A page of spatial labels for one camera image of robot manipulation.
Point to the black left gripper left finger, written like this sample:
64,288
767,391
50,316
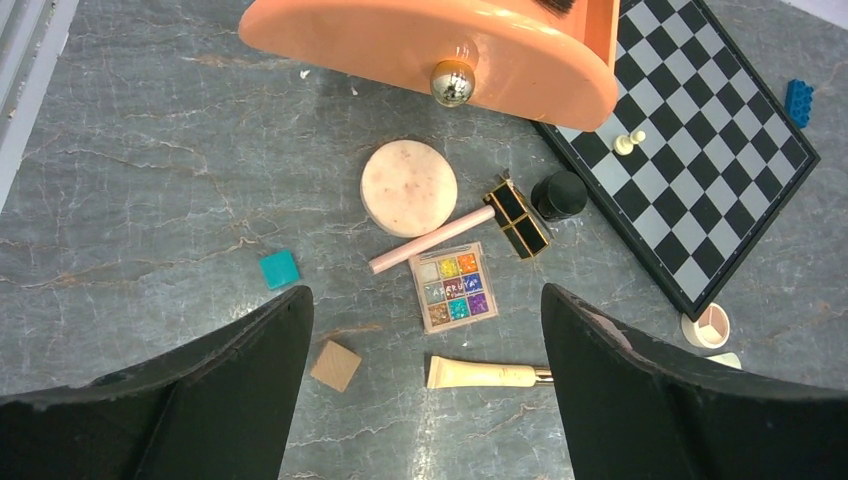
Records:
224,402

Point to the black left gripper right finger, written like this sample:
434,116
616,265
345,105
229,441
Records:
619,394

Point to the small round pink jar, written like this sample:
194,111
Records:
710,330

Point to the wooden handle makeup brush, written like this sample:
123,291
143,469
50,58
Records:
451,373

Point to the black fan brush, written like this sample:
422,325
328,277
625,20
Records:
557,7

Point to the small wooden cube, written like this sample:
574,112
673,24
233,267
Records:
335,366

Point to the small teal cube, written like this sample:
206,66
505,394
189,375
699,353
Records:
279,270

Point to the colourful eyeshadow palette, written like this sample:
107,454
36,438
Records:
453,287

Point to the black gold lipstick case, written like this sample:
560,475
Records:
516,219

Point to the black round cap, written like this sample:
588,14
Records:
559,196

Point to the pink lip pencil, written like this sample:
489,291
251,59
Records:
432,239

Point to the black grey chessboard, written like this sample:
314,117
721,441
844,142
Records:
720,160

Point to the small chess pawn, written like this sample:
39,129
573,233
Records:
625,144

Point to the round pink compact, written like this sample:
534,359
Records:
408,188

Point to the blue lego brick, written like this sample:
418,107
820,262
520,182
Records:
798,102

